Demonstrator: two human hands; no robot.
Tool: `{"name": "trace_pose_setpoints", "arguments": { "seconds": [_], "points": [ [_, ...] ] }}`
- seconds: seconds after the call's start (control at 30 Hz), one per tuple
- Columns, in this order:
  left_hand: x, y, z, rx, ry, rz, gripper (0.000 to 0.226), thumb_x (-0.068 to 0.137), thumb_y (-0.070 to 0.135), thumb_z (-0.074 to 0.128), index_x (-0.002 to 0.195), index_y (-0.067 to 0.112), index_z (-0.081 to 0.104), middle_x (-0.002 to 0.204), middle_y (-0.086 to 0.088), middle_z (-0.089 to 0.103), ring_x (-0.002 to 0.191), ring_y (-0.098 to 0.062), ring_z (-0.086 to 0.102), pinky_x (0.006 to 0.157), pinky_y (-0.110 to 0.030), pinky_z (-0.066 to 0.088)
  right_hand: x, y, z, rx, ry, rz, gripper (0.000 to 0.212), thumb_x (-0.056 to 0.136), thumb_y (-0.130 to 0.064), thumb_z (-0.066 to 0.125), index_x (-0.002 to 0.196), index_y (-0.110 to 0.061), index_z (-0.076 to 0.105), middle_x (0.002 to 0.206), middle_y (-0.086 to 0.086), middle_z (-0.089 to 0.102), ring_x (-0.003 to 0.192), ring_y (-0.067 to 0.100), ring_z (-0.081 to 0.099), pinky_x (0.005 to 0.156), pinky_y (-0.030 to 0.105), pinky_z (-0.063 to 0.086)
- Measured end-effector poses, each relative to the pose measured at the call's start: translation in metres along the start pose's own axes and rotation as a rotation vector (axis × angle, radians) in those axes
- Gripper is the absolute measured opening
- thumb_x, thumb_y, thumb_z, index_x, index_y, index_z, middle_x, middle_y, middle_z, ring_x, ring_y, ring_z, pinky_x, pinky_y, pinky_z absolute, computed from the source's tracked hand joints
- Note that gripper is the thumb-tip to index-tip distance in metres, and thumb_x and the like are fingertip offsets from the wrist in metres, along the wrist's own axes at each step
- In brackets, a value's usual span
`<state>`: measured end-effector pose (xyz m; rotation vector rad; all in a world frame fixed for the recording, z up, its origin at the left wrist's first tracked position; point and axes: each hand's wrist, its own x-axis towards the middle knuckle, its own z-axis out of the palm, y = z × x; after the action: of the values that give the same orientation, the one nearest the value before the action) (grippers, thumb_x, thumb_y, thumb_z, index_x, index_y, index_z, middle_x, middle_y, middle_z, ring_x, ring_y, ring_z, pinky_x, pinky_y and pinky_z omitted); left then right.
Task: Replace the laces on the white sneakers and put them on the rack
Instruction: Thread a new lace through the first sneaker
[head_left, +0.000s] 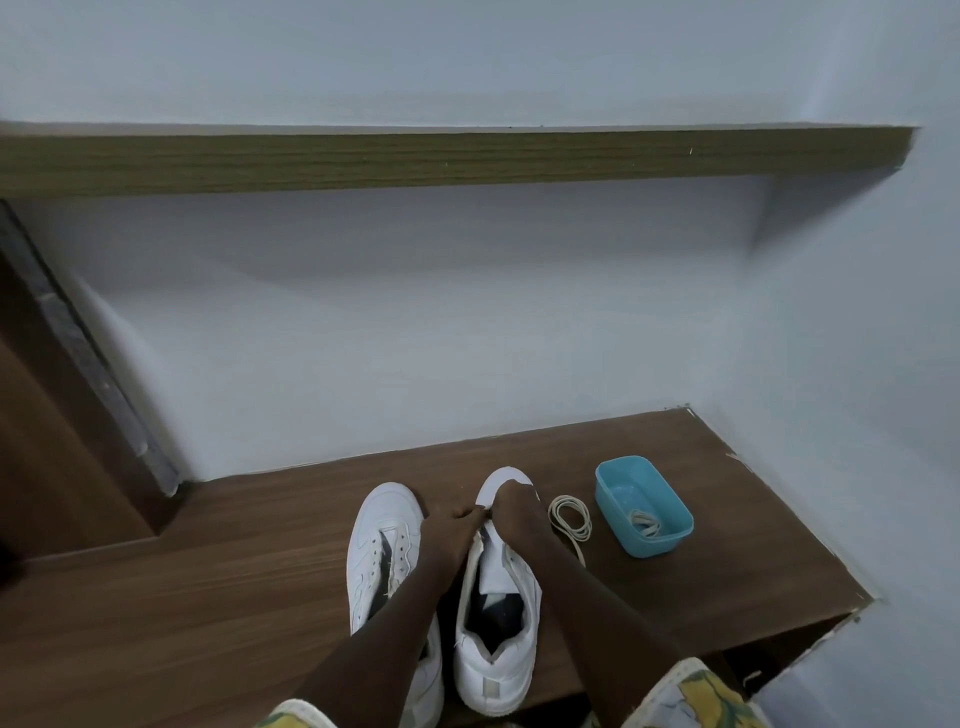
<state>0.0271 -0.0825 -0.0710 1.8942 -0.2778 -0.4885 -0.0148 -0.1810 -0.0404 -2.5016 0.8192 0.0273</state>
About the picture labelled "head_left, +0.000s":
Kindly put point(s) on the wooden wall shelf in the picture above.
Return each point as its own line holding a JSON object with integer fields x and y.
{"x": 450, "y": 161}

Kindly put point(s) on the person's left hand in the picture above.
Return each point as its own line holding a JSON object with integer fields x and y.
{"x": 450, "y": 544}

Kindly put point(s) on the person's left forearm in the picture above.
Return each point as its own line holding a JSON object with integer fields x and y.
{"x": 375, "y": 652}

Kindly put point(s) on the person's right forearm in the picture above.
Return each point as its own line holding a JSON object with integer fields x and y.
{"x": 607, "y": 637}

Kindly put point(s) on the person's right hand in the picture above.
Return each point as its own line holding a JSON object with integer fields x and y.
{"x": 521, "y": 514}

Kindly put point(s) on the white sneaker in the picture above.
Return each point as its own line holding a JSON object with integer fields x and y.
{"x": 382, "y": 510}
{"x": 495, "y": 675}

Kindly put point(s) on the blue plastic basket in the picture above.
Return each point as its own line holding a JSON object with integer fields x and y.
{"x": 660, "y": 546}

